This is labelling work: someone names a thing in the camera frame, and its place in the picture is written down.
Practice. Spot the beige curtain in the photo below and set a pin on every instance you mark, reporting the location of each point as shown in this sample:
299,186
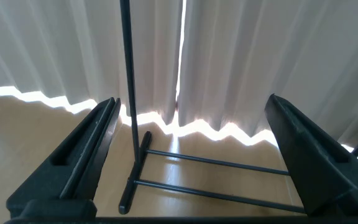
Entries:
259,56

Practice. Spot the black clothes rack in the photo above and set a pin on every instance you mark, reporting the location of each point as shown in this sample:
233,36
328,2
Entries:
130,77

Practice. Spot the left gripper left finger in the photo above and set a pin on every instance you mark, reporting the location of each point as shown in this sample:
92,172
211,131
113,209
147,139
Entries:
39,189

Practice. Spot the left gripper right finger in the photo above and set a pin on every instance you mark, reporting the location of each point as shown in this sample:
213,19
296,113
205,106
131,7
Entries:
315,161

